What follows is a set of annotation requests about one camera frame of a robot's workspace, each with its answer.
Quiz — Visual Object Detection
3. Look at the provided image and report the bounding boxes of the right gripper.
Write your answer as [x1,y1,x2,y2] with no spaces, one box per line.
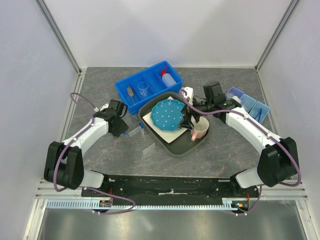
[177,96,214,131]

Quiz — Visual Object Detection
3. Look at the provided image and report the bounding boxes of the white wash bottle red cap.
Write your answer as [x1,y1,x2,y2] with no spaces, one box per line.
[160,66,176,88]

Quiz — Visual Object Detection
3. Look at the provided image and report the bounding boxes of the glass jar with lid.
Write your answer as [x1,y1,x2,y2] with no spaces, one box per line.
[225,92,234,100]

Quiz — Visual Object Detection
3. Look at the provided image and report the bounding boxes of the glass flask with stopper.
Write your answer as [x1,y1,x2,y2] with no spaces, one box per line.
[232,95,242,105]

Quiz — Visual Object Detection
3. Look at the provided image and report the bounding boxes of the blue safety glasses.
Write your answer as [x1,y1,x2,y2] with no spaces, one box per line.
[254,108,263,122]

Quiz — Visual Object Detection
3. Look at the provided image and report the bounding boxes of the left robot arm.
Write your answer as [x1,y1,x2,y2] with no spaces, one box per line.
[43,99,129,197]

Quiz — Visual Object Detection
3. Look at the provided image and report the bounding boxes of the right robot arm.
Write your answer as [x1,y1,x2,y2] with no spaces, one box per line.
[179,82,302,197]

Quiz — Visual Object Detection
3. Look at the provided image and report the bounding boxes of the pink ceramic mug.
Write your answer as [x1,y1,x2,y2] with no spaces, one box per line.
[191,116,210,142]

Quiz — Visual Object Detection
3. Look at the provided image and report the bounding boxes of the teal polka dot plate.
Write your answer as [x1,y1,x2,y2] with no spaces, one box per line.
[150,98,185,132]

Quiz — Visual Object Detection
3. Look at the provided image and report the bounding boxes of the white square plate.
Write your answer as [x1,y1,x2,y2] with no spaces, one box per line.
[141,95,198,145]

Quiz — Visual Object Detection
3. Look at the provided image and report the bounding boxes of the dark green tray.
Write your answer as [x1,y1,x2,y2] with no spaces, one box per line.
[138,91,210,157]

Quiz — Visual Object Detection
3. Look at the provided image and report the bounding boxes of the clear acrylic tube rack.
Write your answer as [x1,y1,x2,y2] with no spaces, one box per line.
[128,126,155,155]

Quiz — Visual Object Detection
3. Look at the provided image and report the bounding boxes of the blue divided storage bin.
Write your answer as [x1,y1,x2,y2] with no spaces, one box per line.
[114,61,183,115]

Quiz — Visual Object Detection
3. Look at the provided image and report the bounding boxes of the light blue three-compartment box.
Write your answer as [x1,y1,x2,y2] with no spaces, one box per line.
[226,87,271,124]

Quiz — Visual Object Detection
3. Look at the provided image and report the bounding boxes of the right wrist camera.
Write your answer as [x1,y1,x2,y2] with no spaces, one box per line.
[182,87,194,105]

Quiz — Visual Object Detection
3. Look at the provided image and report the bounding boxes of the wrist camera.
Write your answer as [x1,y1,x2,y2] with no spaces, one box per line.
[94,103,109,113]
[182,87,194,105]

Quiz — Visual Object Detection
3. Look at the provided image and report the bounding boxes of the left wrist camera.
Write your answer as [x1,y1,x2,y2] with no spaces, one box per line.
[94,103,109,113]

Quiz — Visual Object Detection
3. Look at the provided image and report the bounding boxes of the left aluminium frame post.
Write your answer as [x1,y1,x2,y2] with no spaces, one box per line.
[35,0,82,75]

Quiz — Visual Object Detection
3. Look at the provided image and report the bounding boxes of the aluminium frame post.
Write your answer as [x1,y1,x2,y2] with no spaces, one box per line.
[254,0,301,73]
[35,0,82,75]

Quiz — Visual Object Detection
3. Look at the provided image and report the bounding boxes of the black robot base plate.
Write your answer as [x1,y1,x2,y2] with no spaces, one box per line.
[79,172,261,206]

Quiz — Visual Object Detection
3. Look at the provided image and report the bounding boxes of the right aluminium frame post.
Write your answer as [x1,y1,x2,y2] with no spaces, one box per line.
[254,0,301,73]

